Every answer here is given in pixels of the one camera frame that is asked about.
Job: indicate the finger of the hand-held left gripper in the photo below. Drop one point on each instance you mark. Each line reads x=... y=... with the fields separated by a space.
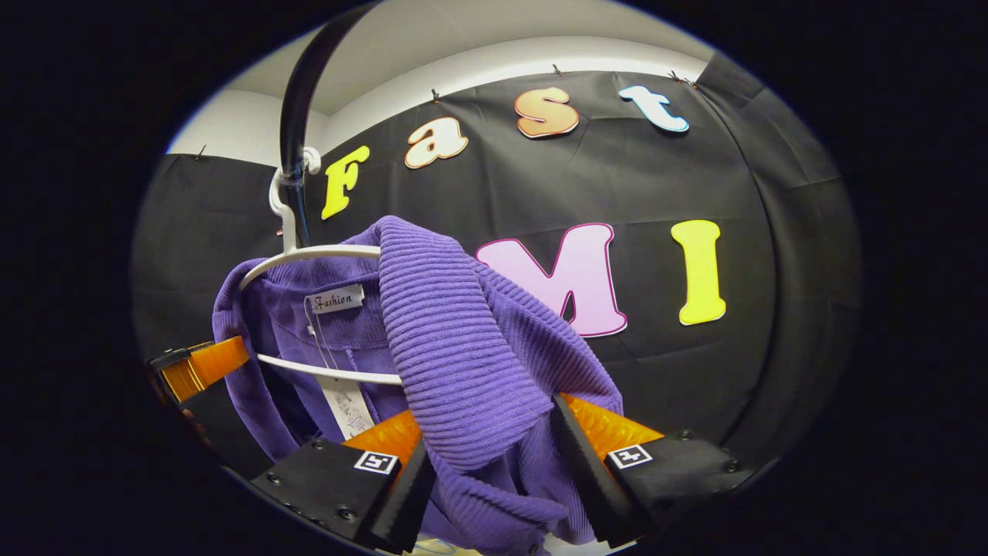
x=208 y=363
x=224 y=432

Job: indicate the beige laundry hamper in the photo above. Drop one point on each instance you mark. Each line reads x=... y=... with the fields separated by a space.
x=436 y=550

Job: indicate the black clothes rack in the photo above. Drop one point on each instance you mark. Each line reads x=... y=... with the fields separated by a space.
x=297 y=116

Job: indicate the purple ribbed cardigan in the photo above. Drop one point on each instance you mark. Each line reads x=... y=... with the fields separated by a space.
x=463 y=347

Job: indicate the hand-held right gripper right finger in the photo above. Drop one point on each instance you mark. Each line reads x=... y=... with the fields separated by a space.
x=594 y=471

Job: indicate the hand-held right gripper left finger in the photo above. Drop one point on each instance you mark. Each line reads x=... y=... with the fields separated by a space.
x=401 y=502

